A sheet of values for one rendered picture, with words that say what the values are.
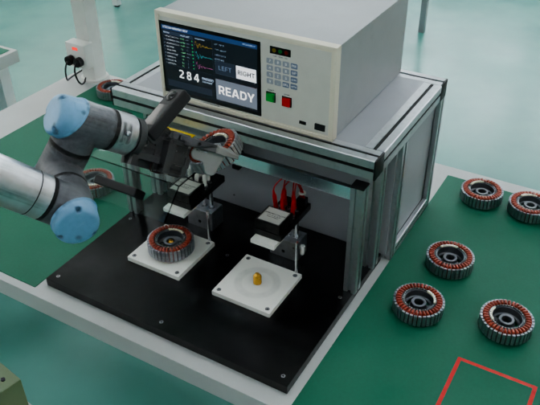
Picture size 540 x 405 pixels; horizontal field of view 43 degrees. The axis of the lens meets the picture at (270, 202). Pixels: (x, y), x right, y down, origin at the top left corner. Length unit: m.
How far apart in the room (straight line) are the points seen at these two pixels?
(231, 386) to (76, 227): 0.49
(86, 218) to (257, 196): 0.75
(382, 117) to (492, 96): 2.80
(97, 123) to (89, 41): 1.38
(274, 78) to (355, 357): 0.60
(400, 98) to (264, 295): 0.55
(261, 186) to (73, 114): 0.70
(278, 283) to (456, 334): 0.40
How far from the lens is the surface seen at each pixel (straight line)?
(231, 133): 1.39
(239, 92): 1.51
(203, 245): 1.70
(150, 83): 1.71
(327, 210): 1.70
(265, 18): 1.50
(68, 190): 1.14
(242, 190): 1.81
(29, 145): 2.28
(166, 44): 1.58
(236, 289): 1.57
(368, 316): 1.56
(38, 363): 2.60
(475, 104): 4.20
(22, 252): 1.83
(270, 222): 1.53
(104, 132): 1.22
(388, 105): 1.60
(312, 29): 1.44
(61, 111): 1.19
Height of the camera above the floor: 1.83
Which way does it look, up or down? 35 degrees down
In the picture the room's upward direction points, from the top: straight up
